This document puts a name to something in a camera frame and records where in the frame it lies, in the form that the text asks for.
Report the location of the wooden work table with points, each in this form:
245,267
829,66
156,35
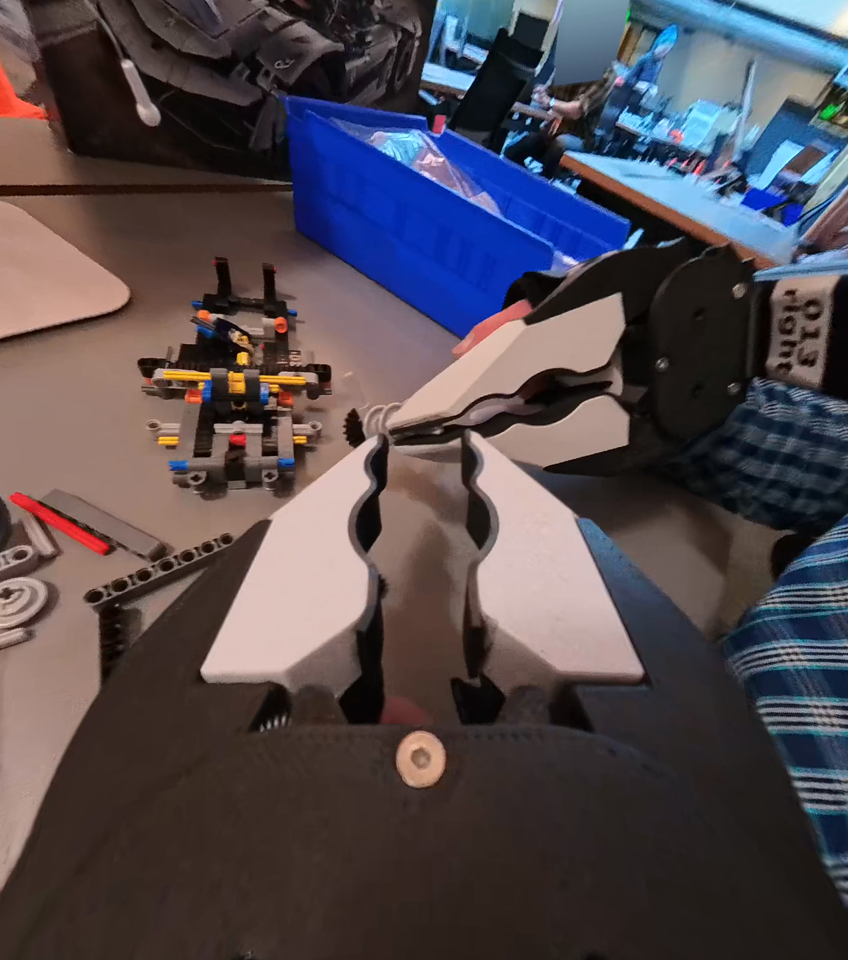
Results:
656,195

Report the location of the toy car chassis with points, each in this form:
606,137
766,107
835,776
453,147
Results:
236,390

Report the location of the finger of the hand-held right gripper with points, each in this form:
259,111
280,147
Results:
581,431
536,352

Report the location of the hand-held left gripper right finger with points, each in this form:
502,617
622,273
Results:
544,592

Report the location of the clear bags of toy parts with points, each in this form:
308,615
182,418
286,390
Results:
409,150

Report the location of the black office chair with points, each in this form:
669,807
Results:
499,82

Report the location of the grey toy pulley wheel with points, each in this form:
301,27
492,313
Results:
11,602

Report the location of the blue plastic bin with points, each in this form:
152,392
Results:
409,225

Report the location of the black holed toy beam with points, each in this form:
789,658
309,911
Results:
115,637

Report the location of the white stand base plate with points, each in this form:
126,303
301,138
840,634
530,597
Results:
19,277

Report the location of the red toy axle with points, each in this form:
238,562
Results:
56,521

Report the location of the dark grey flat toy beam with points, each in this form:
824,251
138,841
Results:
109,525

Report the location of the grey wheel with black gear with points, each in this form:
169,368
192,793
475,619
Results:
373,418

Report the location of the short grey toy axle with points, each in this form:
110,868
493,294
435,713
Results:
40,538

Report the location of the dark toy set box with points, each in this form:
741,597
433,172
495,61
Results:
244,60

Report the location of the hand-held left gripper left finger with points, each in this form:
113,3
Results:
296,592

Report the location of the dark grey holed toy beam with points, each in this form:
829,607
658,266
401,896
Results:
161,566

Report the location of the person's plaid shirt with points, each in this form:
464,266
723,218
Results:
828,712

